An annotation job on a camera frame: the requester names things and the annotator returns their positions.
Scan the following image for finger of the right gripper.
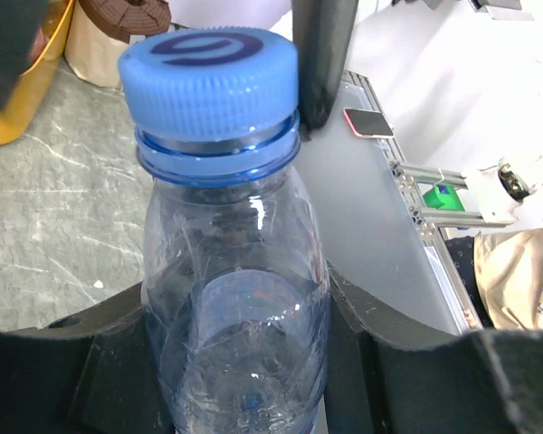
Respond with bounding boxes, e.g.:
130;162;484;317
0;0;49;110
291;0;358;130

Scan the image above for clear blue water bottle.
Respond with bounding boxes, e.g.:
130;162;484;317
134;112;331;434

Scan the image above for yellow plastic basket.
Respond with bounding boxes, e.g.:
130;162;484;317
0;1;75;146

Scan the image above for aluminium frame rail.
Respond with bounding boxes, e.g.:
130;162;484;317
341;70;526;335

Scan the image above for person in beige clothing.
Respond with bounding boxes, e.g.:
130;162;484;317
445;228;543;330

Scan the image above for pink smartphone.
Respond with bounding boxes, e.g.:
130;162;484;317
343;108;395;139

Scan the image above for green plastic block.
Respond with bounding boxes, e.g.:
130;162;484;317
423;184;465;212

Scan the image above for blue bottle cap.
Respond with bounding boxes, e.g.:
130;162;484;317
119;27;299;142

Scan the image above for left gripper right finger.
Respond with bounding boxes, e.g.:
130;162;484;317
325;269;543;433

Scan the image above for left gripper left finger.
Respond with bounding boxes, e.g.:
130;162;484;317
0;285;172;433

